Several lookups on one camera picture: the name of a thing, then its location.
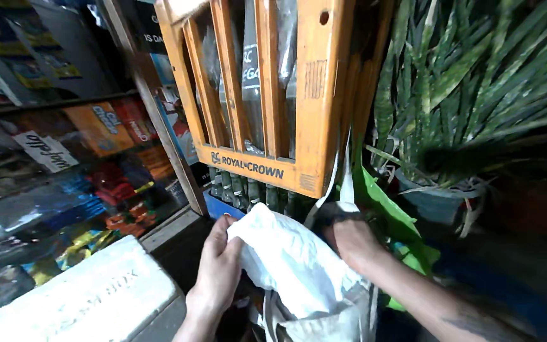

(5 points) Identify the person's left hand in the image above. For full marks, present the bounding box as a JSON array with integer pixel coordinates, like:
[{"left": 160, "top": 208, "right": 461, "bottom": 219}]
[{"left": 186, "top": 214, "right": 245, "bottom": 316}]

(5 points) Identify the person's right hand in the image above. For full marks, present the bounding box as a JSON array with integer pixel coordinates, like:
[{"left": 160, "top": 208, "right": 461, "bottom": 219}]
[{"left": 323, "top": 216, "right": 387, "bottom": 275}]

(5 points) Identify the white plastic bag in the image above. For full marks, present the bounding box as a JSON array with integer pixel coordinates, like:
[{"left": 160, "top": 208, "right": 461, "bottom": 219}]
[{"left": 227, "top": 203, "right": 365, "bottom": 319}]

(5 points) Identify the person's right forearm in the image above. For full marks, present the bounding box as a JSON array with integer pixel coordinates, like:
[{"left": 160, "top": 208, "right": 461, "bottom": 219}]
[{"left": 361, "top": 247, "right": 531, "bottom": 342}]

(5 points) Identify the person's left forearm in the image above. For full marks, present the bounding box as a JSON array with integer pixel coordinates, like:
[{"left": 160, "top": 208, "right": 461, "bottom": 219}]
[{"left": 172, "top": 295, "right": 226, "bottom": 342}]

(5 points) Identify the blue plastic crate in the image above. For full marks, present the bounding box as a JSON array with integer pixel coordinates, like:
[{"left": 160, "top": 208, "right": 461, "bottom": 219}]
[{"left": 203, "top": 189, "right": 247, "bottom": 222}]

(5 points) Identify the row of glass bottles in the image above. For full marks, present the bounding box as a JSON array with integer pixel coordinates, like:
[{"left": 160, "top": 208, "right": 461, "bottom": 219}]
[{"left": 208, "top": 165, "right": 317, "bottom": 218}]

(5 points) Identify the bright green plastic bag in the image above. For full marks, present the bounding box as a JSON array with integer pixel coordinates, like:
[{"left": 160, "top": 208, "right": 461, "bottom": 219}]
[{"left": 352, "top": 142, "right": 441, "bottom": 312}]

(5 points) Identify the beige tote bag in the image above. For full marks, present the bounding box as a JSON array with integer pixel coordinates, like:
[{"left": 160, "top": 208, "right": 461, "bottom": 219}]
[{"left": 252, "top": 124, "right": 379, "bottom": 342}]

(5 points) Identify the grey-green plant pot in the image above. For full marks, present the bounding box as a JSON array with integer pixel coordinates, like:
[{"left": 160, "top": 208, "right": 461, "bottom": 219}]
[{"left": 394, "top": 167, "right": 486, "bottom": 225}]

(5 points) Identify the pile of red packets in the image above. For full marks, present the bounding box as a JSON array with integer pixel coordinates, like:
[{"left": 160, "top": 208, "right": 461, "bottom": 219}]
[{"left": 87, "top": 162, "right": 157, "bottom": 237}]

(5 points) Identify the orange plastic bottle crate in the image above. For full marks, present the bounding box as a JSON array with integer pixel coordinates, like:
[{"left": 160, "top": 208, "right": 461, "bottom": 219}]
[{"left": 155, "top": 0, "right": 395, "bottom": 199}]

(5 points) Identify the pile of yellow packets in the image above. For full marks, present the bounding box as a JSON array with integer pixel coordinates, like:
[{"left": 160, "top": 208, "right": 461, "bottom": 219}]
[{"left": 21, "top": 228, "right": 122, "bottom": 287}]

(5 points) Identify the red snack box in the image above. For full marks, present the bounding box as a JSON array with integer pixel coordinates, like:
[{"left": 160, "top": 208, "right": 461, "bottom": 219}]
[{"left": 110, "top": 95, "right": 159, "bottom": 144}]

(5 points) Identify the pile of blue packets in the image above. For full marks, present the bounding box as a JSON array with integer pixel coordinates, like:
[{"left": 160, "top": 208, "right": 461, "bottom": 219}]
[{"left": 41, "top": 173, "right": 108, "bottom": 231}]

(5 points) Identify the white styrofoam box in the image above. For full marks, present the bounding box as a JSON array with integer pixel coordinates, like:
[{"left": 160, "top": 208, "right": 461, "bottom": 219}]
[{"left": 0, "top": 235, "right": 187, "bottom": 342}]

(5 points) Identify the orange snack box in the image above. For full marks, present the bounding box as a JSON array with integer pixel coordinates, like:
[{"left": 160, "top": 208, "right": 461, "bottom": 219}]
[{"left": 64, "top": 101, "right": 135, "bottom": 158}]

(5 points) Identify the wood-framed display case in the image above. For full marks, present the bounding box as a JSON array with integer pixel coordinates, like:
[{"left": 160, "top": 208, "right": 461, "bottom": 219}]
[{"left": 0, "top": 0, "right": 209, "bottom": 328}]

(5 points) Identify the white-labelled brown packet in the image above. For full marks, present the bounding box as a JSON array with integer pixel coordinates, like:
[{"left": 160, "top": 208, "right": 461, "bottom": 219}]
[{"left": 11, "top": 129, "right": 79, "bottom": 174}]

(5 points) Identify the long-leaved green plant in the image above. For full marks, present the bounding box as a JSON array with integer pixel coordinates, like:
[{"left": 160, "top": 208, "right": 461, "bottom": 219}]
[{"left": 365, "top": 0, "right": 547, "bottom": 191}]

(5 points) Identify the clear plastic wrap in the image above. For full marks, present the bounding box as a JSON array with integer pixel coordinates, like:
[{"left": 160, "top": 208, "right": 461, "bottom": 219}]
[{"left": 199, "top": 0, "right": 299, "bottom": 157}]

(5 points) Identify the black poster with white print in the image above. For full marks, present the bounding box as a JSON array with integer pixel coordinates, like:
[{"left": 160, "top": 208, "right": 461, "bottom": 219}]
[{"left": 116, "top": 0, "right": 168, "bottom": 55}]

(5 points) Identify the bunch of hanging yellow-blue sachets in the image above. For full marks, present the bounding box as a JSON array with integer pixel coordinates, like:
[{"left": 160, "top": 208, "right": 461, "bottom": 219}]
[{"left": 0, "top": 0, "right": 83, "bottom": 90}]

